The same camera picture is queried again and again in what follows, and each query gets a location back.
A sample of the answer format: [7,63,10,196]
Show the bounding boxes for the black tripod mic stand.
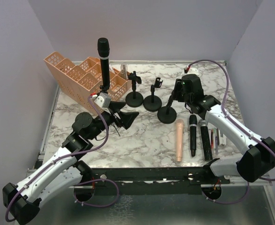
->
[99,85,120,136]

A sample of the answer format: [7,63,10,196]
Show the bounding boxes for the black round-base stand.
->
[125,71,144,108]
[157,92,177,124]
[143,77,163,112]

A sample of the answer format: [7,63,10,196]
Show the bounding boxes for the black microphone silver ring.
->
[97,37,111,89]

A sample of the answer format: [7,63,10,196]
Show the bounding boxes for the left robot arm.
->
[2,101,139,225]

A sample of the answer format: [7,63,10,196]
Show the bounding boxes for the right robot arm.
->
[172,74,275,182]

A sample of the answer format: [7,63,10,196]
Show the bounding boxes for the black slim microphone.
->
[189,114,197,157]

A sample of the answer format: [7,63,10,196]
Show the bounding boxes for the beige microphone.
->
[176,119,184,162]

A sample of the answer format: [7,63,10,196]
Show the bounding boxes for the markers in organizer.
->
[109,65,115,73]

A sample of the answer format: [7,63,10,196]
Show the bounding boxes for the black microphone silver grille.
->
[199,119,213,161]

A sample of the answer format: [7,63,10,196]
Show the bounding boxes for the clear ruler in organizer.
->
[120,64,128,80]

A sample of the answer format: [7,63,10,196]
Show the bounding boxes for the peach plastic desk organizer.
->
[44,52,131,115]

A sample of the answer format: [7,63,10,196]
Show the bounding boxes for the pens in white packet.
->
[208,127,227,155]

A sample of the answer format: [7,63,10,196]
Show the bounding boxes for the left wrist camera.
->
[91,92,111,108]

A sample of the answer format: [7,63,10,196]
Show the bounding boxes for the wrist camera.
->
[184,67,199,75]
[91,92,111,108]

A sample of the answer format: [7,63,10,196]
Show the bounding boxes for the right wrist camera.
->
[184,67,199,75]

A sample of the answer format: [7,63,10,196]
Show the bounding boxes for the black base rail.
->
[57,164,229,195]

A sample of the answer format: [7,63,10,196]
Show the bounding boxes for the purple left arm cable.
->
[5,93,110,222]

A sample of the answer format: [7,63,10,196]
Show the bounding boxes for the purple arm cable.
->
[5,93,110,222]
[186,59,275,204]

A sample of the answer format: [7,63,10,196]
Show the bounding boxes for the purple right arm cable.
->
[186,59,275,204]

